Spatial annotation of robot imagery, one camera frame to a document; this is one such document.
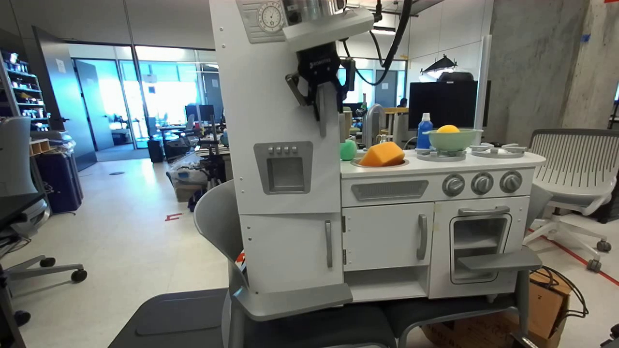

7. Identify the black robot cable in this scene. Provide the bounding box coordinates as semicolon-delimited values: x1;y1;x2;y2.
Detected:
338;0;415;86

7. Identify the white toy play kitchen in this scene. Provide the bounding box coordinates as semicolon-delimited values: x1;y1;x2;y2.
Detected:
208;0;547;324

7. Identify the green bowl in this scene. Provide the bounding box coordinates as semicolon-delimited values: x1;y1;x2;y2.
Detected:
427;125;483;158

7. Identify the white cabinet door grey handle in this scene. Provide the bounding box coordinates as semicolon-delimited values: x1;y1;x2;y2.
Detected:
342;202;437;272

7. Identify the white toy oven door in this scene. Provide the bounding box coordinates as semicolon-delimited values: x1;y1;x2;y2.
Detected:
429;195;531;299

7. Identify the blue plastic bottle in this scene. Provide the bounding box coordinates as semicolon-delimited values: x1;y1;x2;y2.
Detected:
415;110;435;154

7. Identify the brown cardboard box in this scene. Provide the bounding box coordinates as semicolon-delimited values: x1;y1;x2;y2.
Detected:
423;268;572;348

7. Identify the grey wheeled office chair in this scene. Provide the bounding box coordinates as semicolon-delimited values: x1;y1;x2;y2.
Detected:
0;114;88;326

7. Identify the white small fridge door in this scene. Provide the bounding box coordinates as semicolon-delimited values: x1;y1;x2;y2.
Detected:
239;212;346;295

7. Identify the grey toy burner grate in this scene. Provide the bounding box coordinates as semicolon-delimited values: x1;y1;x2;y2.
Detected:
413;146;469;162
469;141;529;160

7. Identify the orange square sponge cushion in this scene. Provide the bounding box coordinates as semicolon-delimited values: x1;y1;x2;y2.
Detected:
357;141;406;168

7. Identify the grey toy stove knob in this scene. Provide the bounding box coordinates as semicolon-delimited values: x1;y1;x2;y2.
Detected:
469;170;495;197
499;170;524;195
440;172;466;199

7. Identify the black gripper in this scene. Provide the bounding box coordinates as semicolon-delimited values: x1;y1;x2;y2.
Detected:
286;44;355;108

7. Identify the grey toy faucet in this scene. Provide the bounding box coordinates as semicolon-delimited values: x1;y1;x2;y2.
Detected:
365;102;394;148

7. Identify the white mesh chair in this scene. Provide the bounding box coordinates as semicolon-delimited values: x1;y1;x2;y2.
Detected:
522;127;619;272

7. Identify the black computer monitor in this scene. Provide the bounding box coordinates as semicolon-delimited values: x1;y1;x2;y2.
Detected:
408;79;479;131

